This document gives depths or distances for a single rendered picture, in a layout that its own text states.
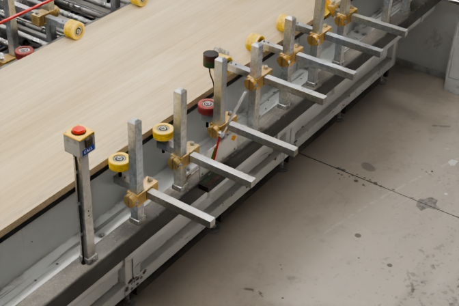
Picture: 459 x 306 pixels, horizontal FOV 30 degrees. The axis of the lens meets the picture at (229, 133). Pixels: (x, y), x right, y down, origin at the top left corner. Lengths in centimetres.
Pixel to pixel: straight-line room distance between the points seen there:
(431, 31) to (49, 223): 319
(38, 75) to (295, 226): 147
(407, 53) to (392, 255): 190
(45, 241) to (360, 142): 232
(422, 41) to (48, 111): 291
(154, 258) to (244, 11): 127
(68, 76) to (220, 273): 113
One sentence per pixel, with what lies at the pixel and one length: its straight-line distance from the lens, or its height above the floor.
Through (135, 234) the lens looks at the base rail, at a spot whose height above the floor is 70.
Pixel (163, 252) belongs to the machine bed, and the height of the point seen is 16.
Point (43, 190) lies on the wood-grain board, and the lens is 298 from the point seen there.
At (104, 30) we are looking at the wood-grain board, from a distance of 399.
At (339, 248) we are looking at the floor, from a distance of 415.
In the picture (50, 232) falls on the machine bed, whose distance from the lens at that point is 311.
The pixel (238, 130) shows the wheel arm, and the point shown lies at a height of 85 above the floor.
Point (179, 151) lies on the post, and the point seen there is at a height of 88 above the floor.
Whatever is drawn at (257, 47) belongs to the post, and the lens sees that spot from 340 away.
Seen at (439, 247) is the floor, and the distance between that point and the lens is 426.
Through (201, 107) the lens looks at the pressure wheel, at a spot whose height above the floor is 91.
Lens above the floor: 268
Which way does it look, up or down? 33 degrees down
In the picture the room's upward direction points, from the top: 2 degrees clockwise
